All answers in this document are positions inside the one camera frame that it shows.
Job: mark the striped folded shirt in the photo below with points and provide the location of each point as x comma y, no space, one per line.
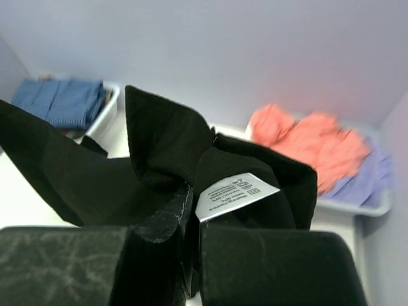
76,134

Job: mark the blue checkered folded shirt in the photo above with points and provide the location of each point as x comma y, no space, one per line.
66,103

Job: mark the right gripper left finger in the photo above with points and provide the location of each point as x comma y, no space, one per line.
61,266

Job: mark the lavender shirt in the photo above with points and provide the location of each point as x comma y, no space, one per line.
365,188

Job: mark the black long sleeve shirt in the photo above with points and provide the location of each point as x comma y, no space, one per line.
173,157

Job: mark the right white plastic basket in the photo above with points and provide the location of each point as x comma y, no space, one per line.
369,136

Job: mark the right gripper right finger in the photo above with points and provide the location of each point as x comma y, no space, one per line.
241,266

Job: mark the orange pink shirt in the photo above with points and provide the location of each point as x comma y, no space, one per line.
316,140

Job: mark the left white plastic basket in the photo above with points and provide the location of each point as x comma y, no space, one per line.
103,120

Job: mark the white plastic basket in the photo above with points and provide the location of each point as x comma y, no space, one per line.
369,136
103,120

